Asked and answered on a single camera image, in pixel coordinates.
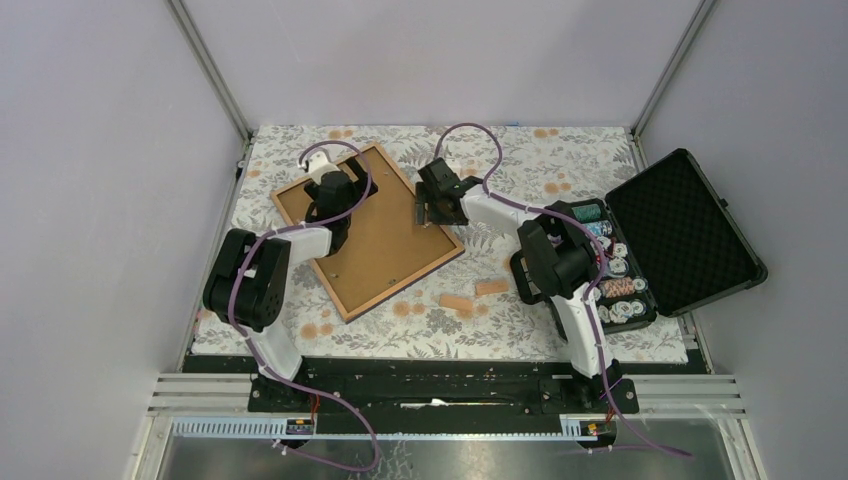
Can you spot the wooden picture frame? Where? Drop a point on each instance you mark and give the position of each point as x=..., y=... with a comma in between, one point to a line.
x=457, y=248

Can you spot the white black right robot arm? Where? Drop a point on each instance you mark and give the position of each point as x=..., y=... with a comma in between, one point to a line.
x=561, y=256

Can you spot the small wooden block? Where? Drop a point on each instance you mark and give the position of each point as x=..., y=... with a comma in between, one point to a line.
x=491, y=287
x=456, y=303

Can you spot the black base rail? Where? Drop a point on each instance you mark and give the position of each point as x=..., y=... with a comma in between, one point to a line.
x=441, y=396

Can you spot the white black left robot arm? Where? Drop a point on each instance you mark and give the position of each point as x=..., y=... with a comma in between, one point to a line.
x=246, y=286

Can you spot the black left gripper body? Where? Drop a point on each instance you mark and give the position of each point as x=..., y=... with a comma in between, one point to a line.
x=354, y=197

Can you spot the black poker chip case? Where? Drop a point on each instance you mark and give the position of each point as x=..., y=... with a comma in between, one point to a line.
x=672, y=245

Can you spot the floral table cloth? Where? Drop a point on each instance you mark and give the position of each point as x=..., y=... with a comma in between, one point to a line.
x=529, y=164

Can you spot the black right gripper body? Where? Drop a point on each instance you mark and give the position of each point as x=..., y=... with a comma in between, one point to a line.
x=434, y=214

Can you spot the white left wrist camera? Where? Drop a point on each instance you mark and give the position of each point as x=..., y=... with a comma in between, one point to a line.
x=316, y=164

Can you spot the brown backing board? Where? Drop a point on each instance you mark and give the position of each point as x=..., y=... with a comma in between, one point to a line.
x=384, y=238

